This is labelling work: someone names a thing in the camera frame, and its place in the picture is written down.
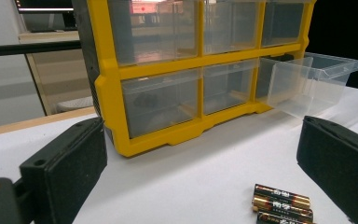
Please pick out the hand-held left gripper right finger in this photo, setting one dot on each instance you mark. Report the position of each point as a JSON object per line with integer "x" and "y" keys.
{"x": 341, "y": 168}

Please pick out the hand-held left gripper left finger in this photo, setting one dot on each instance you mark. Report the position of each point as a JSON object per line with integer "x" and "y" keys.
{"x": 65, "y": 168}

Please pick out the black and copper battery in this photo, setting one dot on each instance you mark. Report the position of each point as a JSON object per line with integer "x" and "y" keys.
{"x": 279, "y": 220}
{"x": 282, "y": 208}
{"x": 279, "y": 194}

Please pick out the clear plastic drawer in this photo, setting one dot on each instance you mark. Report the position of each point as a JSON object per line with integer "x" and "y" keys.
{"x": 282, "y": 25}
{"x": 161, "y": 118}
{"x": 304, "y": 90}
{"x": 230, "y": 87}
{"x": 230, "y": 28}
{"x": 152, "y": 34}

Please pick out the yellow drawer cabinet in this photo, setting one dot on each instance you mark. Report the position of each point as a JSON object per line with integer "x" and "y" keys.
{"x": 112, "y": 93}

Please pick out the white round stool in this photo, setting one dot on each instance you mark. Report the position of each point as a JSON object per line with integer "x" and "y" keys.
{"x": 74, "y": 104}

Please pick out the beige wooden desk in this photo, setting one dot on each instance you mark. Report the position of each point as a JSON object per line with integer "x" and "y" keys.
{"x": 59, "y": 74}

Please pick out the black horizontal bar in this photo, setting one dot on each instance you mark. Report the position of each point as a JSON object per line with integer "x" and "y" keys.
{"x": 28, "y": 48}

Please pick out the dark monitor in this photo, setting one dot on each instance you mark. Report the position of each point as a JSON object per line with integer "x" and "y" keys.
{"x": 43, "y": 4}

